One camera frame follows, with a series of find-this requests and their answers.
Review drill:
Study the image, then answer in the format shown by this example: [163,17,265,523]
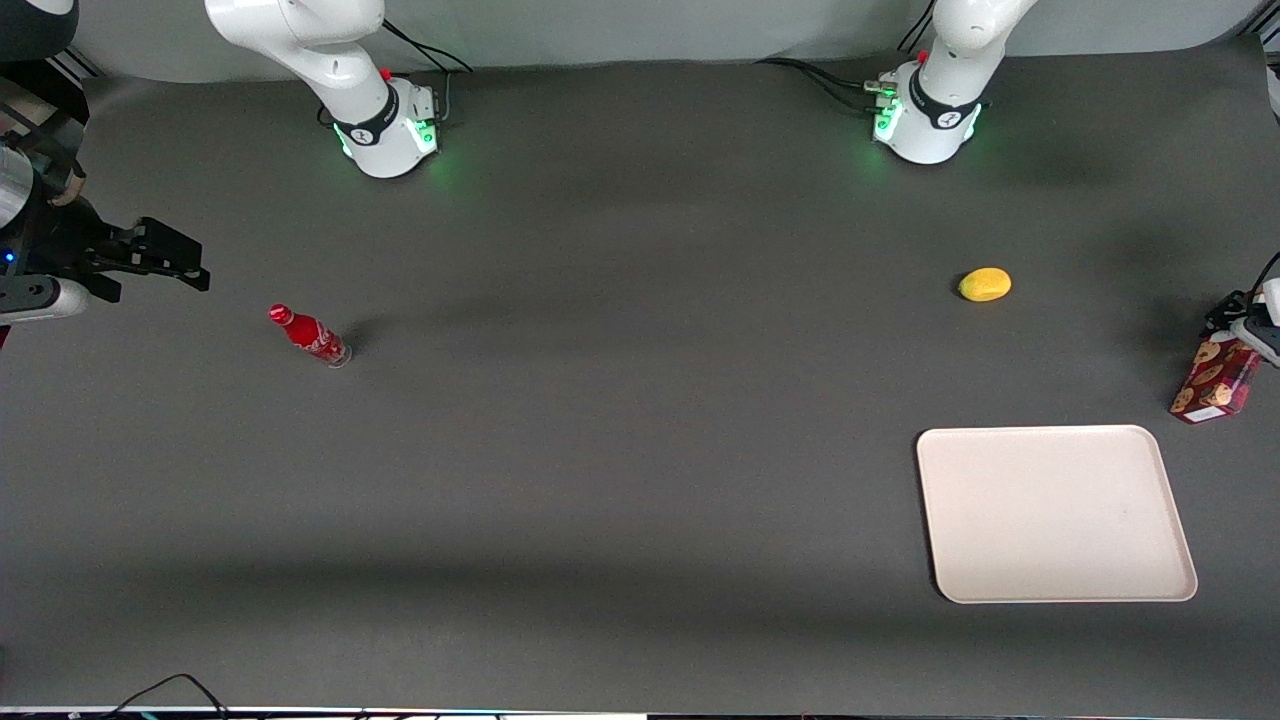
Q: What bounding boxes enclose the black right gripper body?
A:
[0,185,122,304]

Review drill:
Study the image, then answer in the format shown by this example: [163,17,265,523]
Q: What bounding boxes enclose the red cookie box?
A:
[1169,337,1264,426]

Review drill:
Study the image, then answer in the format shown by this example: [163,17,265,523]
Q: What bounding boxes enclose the beige plastic tray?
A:
[916,425,1199,605]

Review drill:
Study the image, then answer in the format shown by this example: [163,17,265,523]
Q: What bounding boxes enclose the red cola bottle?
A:
[267,304,353,369]

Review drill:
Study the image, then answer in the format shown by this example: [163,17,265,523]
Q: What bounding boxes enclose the yellow lemon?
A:
[958,267,1013,303]

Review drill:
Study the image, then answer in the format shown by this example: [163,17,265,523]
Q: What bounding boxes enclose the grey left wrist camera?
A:
[1230,316,1280,367]

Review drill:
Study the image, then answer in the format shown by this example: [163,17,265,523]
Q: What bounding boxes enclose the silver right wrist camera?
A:
[0,277,93,324]

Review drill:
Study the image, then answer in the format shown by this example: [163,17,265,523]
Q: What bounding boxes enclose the black right arm base cable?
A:
[380,18,474,123]

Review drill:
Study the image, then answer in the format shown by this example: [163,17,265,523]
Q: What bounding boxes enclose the black table edge cable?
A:
[98,673,233,720]

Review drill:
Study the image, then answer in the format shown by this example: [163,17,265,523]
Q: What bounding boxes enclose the black left arm base cables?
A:
[755,28,936,113]

